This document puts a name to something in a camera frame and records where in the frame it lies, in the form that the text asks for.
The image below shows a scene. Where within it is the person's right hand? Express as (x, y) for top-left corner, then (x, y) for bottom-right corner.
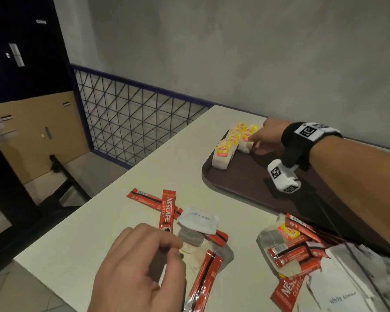
(248, 118), (292, 156)

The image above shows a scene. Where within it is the person's left hand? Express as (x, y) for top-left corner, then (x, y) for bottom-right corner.
(87, 223), (187, 312)

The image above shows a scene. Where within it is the dark brown tray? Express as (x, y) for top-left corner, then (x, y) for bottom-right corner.
(202, 130), (390, 260)

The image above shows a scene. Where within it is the row of tea bags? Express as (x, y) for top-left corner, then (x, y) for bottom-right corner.
(212, 122), (247, 170)

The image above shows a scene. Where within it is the pile of red coffee sticks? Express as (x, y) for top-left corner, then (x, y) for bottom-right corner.
(127, 188), (345, 312)

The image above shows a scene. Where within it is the pile of white sugar packets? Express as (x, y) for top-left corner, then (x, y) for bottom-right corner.
(177, 207), (390, 312)

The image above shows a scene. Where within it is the person's right forearm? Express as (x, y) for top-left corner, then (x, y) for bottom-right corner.
(309, 136), (390, 254)

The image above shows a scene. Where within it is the light wooden cabinet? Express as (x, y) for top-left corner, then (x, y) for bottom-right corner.
(0, 91), (90, 185)

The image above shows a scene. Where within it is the dark blue metal locker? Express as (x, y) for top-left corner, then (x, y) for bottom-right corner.
(0, 0), (72, 106)

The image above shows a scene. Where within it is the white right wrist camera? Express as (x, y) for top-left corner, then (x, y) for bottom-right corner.
(267, 159), (301, 194)

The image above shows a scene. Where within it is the black cable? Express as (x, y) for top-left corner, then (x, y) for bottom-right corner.
(315, 198), (390, 312)

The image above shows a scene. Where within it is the black side table frame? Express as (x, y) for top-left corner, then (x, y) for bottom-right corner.
(0, 133), (91, 280)

